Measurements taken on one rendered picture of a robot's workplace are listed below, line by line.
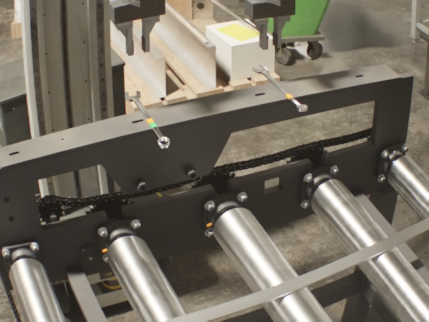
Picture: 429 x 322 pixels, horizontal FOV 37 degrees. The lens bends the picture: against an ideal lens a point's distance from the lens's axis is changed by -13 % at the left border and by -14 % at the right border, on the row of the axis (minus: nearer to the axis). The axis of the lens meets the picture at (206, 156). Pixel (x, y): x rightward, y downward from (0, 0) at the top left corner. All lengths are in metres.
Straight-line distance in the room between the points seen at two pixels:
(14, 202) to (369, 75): 1.06
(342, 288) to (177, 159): 0.94
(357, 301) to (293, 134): 1.52
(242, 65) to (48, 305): 2.36
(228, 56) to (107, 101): 1.21
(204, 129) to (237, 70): 1.97
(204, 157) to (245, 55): 1.92
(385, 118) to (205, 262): 1.27
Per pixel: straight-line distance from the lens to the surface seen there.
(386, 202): 2.28
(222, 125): 1.78
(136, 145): 1.71
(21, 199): 1.72
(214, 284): 2.95
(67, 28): 2.47
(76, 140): 1.69
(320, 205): 1.95
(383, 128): 2.11
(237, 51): 3.67
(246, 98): 1.82
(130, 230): 1.84
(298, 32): 4.52
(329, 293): 2.45
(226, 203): 1.90
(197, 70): 3.84
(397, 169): 2.10
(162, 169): 1.79
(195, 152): 1.80
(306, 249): 3.12
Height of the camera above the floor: 2.07
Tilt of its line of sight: 34 degrees down
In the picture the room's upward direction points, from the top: straight up
